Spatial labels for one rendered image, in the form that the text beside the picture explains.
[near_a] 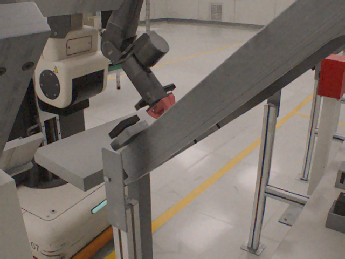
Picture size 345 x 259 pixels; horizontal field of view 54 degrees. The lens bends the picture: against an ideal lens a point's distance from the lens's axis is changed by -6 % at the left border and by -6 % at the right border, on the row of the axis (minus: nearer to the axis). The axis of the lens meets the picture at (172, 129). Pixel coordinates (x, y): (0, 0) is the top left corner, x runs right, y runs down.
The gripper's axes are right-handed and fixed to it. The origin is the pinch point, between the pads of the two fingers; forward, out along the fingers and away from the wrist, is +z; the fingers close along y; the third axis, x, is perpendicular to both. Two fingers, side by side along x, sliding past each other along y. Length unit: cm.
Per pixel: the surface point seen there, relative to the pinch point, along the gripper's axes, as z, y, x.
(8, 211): 2, -50, -15
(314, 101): 21, 119, 14
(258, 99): 5.4, 36.6, -2.6
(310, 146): 41, 119, 31
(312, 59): 5, 47, -21
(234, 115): 5.5, 19.5, -2.8
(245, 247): 53, 47, 47
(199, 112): 3.7, -21.4, -24.2
